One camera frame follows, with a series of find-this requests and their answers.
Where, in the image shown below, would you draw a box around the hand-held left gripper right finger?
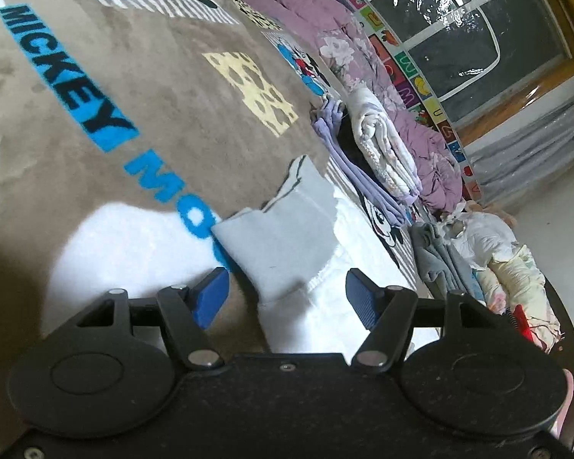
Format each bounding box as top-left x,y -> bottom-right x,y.
345,269 -> 493,370

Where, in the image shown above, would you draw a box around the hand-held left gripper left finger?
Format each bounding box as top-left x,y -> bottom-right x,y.
75,267 -> 230,371

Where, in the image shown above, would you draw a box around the white and grey garment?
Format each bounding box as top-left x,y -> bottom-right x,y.
211,154 -> 443,355

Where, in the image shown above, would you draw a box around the folded lavender clothes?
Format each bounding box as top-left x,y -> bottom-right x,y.
311,98 -> 412,228

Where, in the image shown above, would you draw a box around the pile of pale clothes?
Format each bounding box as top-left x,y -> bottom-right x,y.
442,201 -> 561,355

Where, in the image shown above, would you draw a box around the grey folded cloth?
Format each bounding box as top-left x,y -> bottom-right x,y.
409,222 -> 484,298

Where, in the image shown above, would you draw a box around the folded white floral cloth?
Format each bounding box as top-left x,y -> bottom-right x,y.
348,85 -> 422,202

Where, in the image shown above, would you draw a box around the brown cartoon printed blanket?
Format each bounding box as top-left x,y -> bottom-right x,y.
0,0 -> 418,355

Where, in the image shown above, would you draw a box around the colourful letter foam mat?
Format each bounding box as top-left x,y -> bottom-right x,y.
334,0 -> 485,202

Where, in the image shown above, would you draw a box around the purple floral quilt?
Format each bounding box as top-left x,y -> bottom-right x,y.
239,0 -> 466,212

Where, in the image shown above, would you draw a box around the grey curtain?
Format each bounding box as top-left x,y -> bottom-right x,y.
469,92 -> 574,211

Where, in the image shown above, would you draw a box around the window with plastic sheet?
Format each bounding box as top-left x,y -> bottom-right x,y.
300,0 -> 574,149

